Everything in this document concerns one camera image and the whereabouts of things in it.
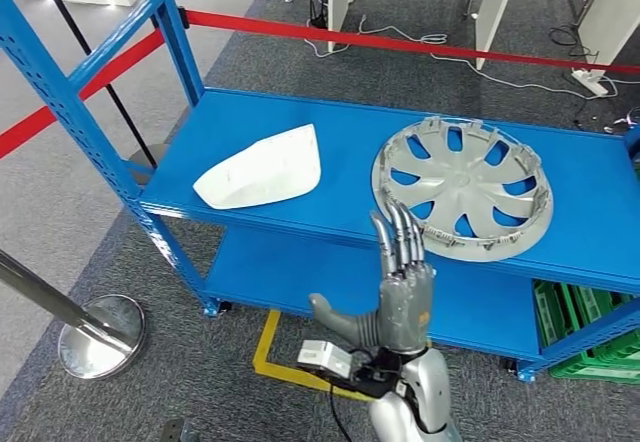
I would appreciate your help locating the white desk leg panel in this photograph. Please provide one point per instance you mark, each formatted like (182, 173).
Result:
(337, 2)
(497, 8)
(612, 15)

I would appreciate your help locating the white power strip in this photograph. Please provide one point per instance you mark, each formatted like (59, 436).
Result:
(590, 82)

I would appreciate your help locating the thin black stanchion post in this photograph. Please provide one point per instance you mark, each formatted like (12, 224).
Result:
(145, 154)

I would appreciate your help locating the chrome stanchion post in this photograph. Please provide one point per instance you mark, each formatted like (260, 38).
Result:
(100, 340)

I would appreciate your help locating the red barrier belt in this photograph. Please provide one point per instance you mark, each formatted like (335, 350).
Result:
(30, 128)
(400, 43)

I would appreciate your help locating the blue metal shelf rack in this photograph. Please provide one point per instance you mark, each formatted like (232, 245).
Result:
(350, 273)

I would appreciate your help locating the yellow floor tape outline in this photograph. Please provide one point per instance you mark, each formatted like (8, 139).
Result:
(265, 346)

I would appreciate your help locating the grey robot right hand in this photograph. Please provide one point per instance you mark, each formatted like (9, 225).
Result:
(404, 306)

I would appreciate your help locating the green plastic crate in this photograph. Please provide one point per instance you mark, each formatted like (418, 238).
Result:
(580, 333)

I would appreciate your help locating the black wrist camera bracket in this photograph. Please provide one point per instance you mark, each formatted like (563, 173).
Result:
(375, 376)

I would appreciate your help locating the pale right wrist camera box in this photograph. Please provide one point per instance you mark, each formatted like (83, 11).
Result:
(324, 358)

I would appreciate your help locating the white car mirror cover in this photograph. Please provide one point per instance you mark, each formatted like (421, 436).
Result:
(265, 170)

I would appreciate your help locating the silver wheel hubcap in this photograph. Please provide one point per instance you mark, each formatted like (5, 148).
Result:
(465, 184)

